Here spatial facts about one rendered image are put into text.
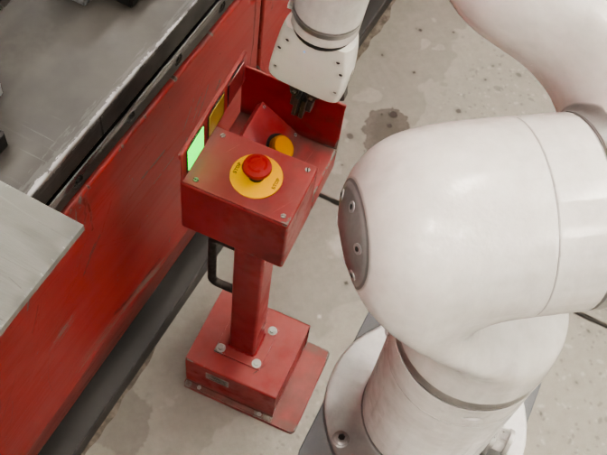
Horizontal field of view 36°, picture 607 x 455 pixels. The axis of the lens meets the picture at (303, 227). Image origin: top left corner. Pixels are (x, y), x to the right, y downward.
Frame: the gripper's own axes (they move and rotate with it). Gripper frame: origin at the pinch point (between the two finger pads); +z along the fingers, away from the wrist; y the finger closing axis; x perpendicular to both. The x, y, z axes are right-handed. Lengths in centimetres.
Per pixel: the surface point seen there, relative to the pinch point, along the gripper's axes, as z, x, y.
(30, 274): -14.4, -43.9, -13.0
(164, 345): 86, -9, -13
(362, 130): 84, 63, 5
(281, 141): 11.6, 0.4, -1.5
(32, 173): -0.9, -27.4, -24.1
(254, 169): 3.8, -10.7, -1.7
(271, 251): 14.5, -15.1, 4.4
